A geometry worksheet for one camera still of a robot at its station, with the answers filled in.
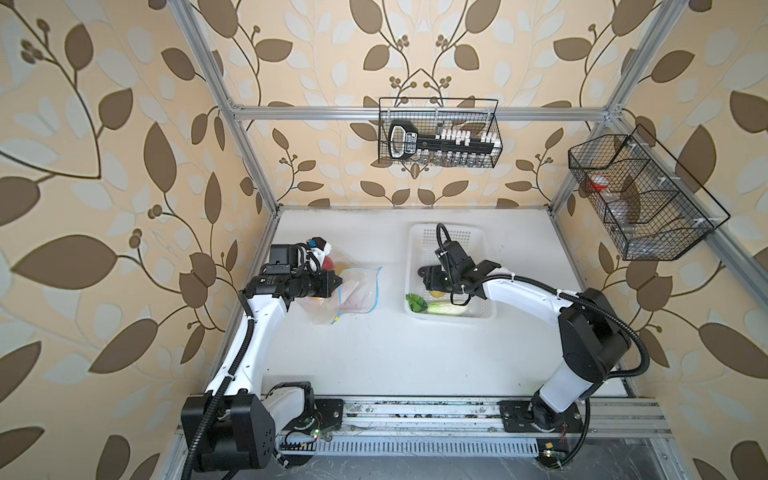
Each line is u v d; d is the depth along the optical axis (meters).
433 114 0.90
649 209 0.73
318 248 0.72
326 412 0.76
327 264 0.99
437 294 0.86
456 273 0.69
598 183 0.81
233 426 0.39
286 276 0.57
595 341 0.46
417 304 0.87
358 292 0.93
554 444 0.72
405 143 0.84
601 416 0.71
